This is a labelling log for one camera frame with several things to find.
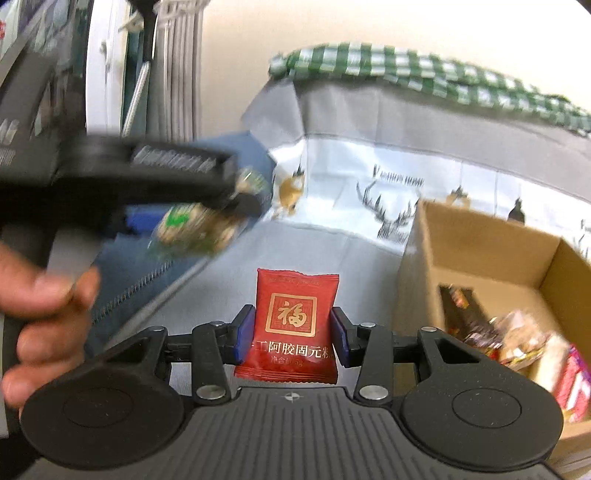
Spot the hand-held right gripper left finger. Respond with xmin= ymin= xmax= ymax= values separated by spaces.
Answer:
xmin=99 ymin=305 xmax=256 ymax=408

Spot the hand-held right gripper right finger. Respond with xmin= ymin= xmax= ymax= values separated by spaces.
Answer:
xmin=330 ymin=307 xmax=509 ymax=408

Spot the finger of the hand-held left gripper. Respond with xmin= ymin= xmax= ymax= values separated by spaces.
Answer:
xmin=217 ymin=173 xmax=262 ymax=217
xmin=104 ymin=205 xmax=160 ymax=238

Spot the green round rice cake packet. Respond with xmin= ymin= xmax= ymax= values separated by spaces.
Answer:
xmin=147 ymin=168 xmax=271 ymax=259

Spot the red square snack packet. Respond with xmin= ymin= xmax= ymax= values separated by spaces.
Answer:
xmin=233 ymin=268 xmax=340 ymax=385

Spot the brown cardboard box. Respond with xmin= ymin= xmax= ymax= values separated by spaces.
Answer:
xmin=392 ymin=198 xmax=591 ymax=476

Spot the pale nougat bar clear packet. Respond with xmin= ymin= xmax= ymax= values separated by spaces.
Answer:
xmin=531 ymin=332 xmax=573 ymax=398

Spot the purple candy packet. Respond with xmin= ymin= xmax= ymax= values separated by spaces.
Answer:
xmin=556 ymin=346 xmax=591 ymax=423

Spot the person's left hand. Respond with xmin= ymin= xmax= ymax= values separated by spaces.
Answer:
xmin=0 ymin=240 xmax=101 ymax=409

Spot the metal rod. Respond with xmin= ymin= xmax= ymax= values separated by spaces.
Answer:
xmin=121 ymin=59 xmax=152 ymax=137

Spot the dark shelf unit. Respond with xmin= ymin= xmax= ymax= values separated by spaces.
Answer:
xmin=0 ymin=0 xmax=90 ymax=181

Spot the black snack packet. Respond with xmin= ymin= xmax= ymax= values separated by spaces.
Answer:
xmin=441 ymin=285 xmax=504 ymax=356

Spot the grey ribbed curtain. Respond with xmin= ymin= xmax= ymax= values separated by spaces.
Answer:
xmin=150 ymin=0 xmax=206 ymax=144

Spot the round cake clear packet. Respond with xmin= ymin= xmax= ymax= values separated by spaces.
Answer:
xmin=489 ymin=310 xmax=552 ymax=370

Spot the green checkered cloth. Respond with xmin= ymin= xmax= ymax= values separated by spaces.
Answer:
xmin=269 ymin=42 xmax=591 ymax=139

